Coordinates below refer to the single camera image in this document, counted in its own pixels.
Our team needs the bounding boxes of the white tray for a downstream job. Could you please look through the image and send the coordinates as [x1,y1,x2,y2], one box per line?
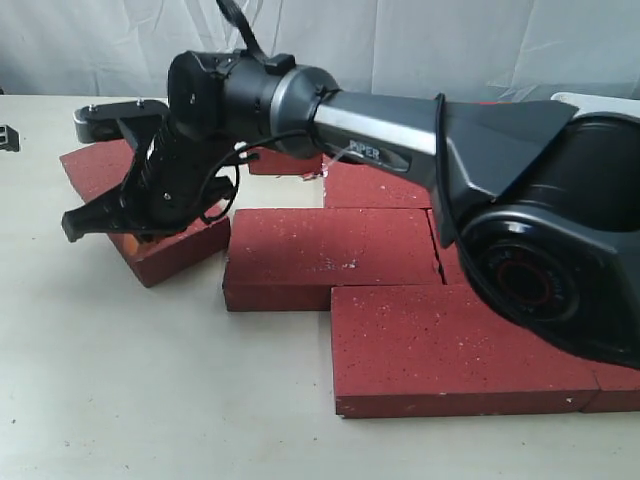
[551,92,640,118]

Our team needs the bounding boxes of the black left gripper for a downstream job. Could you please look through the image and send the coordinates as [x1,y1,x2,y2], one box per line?
[0,124,20,152]

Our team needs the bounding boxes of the red brick large front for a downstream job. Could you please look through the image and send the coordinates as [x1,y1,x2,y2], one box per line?
[323,158,431,209]

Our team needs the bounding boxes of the red brick under tilted brick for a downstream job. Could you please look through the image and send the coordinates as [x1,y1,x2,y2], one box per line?
[248,148,323,176]

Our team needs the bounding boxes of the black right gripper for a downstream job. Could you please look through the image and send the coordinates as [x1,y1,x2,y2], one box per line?
[61,119,239,251]

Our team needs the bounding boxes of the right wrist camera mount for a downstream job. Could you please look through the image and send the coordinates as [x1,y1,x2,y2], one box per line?
[73,99,169,151]

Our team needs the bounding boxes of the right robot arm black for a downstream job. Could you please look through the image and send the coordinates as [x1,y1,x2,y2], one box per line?
[61,50,639,369]

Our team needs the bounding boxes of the white backdrop cloth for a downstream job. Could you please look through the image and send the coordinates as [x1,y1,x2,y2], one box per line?
[1,0,639,101]

